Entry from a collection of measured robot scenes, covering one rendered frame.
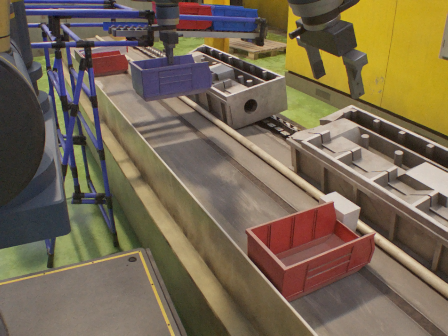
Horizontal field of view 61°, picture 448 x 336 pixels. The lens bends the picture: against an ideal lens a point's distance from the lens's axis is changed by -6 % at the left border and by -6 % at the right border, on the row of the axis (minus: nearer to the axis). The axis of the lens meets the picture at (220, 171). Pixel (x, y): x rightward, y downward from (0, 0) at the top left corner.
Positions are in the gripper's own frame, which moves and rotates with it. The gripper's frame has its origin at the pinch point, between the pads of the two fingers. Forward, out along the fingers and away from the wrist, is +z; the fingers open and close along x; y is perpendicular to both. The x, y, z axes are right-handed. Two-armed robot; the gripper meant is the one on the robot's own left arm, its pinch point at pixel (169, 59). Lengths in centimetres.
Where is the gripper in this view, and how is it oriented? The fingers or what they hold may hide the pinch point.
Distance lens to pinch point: 199.8
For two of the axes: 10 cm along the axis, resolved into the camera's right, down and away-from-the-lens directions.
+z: 0.0, 8.8, 4.8
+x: -4.6, -4.2, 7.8
